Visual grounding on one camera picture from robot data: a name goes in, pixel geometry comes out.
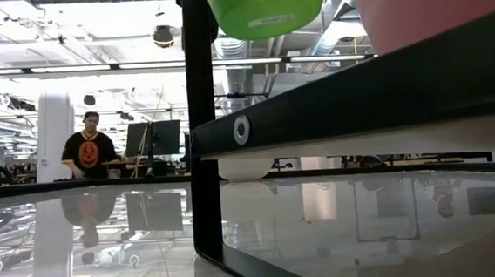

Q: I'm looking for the white bowl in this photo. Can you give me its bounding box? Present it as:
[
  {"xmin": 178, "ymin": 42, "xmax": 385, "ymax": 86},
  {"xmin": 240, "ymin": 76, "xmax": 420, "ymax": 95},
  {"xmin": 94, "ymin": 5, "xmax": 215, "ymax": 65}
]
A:
[{"xmin": 217, "ymin": 155, "xmax": 276, "ymax": 184}]

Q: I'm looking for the green translucent plastic bowl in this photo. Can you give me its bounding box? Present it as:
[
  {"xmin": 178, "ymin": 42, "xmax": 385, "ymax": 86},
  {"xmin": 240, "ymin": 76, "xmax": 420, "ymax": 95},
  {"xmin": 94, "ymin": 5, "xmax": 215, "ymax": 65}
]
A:
[{"xmin": 207, "ymin": 0, "xmax": 331, "ymax": 44}]

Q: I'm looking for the black-framed wooden shelf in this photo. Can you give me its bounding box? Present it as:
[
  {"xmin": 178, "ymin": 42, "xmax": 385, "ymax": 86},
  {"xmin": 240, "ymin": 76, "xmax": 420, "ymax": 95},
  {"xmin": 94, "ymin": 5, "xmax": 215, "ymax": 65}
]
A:
[{"xmin": 176, "ymin": 0, "xmax": 495, "ymax": 277}]

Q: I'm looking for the black computer monitor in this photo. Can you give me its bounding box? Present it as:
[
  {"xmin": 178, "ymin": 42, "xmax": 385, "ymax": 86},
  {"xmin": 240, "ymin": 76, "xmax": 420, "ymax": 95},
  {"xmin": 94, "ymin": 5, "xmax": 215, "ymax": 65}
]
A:
[{"xmin": 122, "ymin": 118, "xmax": 184, "ymax": 159}]

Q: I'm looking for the wooden desk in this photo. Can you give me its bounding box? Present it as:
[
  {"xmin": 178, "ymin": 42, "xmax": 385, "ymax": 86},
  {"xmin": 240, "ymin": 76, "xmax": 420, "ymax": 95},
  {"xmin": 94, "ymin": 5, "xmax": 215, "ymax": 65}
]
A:
[{"xmin": 99, "ymin": 153, "xmax": 190, "ymax": 180}]

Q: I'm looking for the black ceiling dome device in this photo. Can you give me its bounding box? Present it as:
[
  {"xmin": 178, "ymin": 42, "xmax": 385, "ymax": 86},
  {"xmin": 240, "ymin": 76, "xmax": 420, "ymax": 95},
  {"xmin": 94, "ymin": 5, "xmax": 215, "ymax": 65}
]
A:
[{"xmin": 151, "ymin": 24, "xmax": 177, "ymax": 50}]

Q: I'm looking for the person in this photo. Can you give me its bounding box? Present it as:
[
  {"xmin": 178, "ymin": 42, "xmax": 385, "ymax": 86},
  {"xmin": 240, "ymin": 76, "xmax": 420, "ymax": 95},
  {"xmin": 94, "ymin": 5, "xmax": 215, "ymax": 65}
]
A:
[{"xmin": 58, "ymin": 109, "xmax": 123, "ymax": 182}]

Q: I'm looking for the black desk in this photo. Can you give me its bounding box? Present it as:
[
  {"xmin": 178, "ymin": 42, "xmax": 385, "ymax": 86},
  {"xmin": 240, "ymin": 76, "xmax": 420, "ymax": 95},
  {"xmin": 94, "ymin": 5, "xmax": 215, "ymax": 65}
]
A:
[{"xmin": 340, "ymin": 145, "xmax": 495, "ymax": 173}]

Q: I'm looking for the ceiling light strip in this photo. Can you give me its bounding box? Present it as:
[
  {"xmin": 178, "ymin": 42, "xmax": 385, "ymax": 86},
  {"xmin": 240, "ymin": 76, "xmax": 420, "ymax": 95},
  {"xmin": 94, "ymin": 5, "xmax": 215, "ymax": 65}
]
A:
[{"xmin": 0, "ymin": 41, "xmax": 378, "ymax": 86}]

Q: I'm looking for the white round column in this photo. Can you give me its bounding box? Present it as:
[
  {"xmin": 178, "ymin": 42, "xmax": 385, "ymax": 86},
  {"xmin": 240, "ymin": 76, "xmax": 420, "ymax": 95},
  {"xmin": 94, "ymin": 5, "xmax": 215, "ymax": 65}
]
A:
[{"xmin": 30, "ymin": 91, "xmax": 80, "ymax": 185}]

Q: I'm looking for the silver air duct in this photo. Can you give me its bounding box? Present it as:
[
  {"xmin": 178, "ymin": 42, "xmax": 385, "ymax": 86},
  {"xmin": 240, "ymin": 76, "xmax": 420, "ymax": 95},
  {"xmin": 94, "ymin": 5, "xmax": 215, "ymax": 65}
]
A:
[{"xmin": 213, "ymin": 36, "xmax": 256, "ymax": 115}]

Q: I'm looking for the black table edge rail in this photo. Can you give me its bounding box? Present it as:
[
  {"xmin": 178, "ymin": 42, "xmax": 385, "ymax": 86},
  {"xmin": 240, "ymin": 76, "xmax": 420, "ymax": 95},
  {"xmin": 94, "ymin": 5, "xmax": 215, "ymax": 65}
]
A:
[{"xmin": 0, "ymin": 150, "xmax": 495, "ymax": 209}]

